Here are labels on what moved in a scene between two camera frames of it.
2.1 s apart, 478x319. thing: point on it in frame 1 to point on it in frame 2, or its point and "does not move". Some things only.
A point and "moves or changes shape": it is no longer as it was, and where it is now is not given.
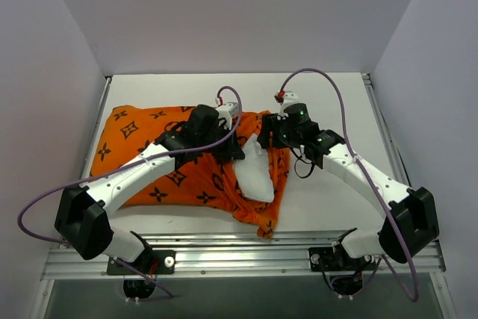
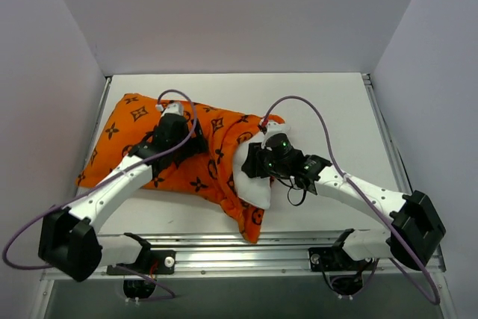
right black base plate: (337, 259) does not move
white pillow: (252, 172) moves or changes shape
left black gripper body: (231, 146) to (185, 140)
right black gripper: (269, 131) to (252, 160)
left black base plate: (150, 262) does not move
